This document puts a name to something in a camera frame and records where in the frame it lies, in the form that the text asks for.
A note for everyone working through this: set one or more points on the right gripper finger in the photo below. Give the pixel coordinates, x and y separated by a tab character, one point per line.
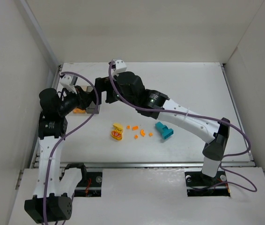
111	97
98	96

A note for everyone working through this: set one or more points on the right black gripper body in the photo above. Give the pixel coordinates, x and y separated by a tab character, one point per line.
106	89

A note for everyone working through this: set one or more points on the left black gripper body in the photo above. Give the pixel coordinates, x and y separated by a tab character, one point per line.
84	97

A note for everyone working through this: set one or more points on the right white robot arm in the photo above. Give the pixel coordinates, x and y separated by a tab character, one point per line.
159	106

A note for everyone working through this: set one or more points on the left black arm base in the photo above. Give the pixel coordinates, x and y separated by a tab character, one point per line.
91	183

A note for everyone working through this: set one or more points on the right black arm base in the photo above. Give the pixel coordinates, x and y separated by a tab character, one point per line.
200	185

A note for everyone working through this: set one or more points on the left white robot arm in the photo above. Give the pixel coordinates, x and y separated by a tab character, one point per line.
52	198

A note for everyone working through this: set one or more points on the orange transparent container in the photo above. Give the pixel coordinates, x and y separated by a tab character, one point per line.
79	110

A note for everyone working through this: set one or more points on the grey transparent container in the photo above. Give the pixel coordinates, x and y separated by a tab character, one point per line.
92	107

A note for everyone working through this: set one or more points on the yellow round lego with sticker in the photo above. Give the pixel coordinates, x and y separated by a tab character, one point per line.
117	132

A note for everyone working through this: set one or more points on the teal lego piece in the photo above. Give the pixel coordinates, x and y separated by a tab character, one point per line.
164	131

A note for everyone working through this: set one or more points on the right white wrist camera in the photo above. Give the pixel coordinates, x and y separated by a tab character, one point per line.
117	66

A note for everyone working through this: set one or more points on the aluminium frame rail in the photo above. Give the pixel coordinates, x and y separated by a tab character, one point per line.
91	141

